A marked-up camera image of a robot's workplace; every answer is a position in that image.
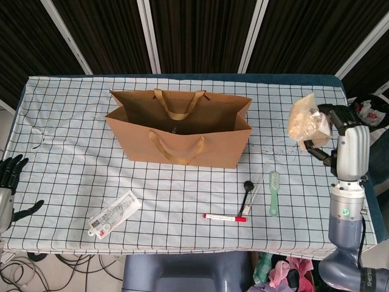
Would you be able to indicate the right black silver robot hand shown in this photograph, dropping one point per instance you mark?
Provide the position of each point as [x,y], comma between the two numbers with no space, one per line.
[352,152]

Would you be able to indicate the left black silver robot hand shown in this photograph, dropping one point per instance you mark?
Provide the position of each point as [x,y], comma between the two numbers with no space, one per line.
[6,207]

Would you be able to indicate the clear bag of beige flakes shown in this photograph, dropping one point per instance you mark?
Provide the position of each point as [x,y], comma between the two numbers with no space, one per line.
[301,121]

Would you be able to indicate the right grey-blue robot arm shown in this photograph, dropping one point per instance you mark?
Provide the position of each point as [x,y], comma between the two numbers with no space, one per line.
[346,219]

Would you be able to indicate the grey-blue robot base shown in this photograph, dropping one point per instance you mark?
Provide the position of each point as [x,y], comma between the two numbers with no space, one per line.
[182,270]

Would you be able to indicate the brown paper bag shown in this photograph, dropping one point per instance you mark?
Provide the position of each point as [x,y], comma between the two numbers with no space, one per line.
[212,146]

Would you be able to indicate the packaged ruler set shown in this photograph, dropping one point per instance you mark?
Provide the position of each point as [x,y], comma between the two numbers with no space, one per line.
[112,213]

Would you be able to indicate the black plastic spoon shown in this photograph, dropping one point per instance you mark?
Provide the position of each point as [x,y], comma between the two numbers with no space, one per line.
[248,185]

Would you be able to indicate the white black checkered tablecloth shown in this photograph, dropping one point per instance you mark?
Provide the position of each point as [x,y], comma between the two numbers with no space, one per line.
[76,121]

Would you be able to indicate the clear test tube with cork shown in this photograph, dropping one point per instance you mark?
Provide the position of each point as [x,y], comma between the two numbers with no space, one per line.
[246,209]

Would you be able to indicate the pink cloth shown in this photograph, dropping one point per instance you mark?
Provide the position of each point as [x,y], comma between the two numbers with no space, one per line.
[278,270]

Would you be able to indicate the red white marker pen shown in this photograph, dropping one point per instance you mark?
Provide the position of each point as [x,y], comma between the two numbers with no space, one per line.
[225,217]

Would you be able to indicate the light green patterned cloth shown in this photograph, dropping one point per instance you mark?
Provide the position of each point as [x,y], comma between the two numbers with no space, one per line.
[263,267]

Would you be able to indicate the white partition post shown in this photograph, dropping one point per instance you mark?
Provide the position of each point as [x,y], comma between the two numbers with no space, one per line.
[70,39]
[253,36]
[364,47]
[149,36]

